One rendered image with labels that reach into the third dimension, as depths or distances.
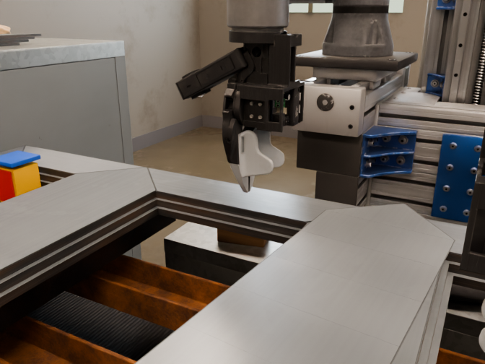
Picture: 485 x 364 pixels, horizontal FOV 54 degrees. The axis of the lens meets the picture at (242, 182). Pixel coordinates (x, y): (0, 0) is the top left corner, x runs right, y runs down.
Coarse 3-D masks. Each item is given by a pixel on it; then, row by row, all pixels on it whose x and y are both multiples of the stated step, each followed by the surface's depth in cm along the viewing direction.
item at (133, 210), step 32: (160, 192) 77; (96, 224) 67; (128, 224) 71; (224, 224) 71; (256, 224) 69; (288, 224) 68; (32, 256) 58; (64, 256) 61; (448, 256) 58; (0, 288) 53; (448, 288) 54; (480, 288) 56; (416, 320) 45; (416, 352) 41
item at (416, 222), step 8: (344, 208) 70; (352, 208) 70; (360, 208) 70; (368, 208) 70; (376, 208) 70; (384, 208) 70; (352, 216) 68; (360, 216) 68; (368, 216) 68; (376, 216) 68; (384, 216) 68; (392, 216) 68; (400, 216) 68; (408, 216) 68; (416, 216) 68; (392, 224) 65; (400, 224) 65; (408, 224) 65; (416, 224) 65; (424, 224) 65; (432, 224) 65; (424, 232) 63; (432, 232) 63; (440, 232) 63
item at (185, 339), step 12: (168, 336) 43; (180, 336) 43; (192, 336) 43; (204, 336) 43; (156, 348) 41; (168, 348) 41; (180, 348) 41; (192, 348) 41; (204, 348) 41; (216, 348) 41; (228, 348) 41; (144, 360) 40; (156, 360) 40; (168, 360) 40; (180, 360) 40; (192, 360) 40; (204, 360) 40; (216, 360) 40; (228, 360) 40; (240, 360) 40; (252, 360) 40; (264, 360) 40
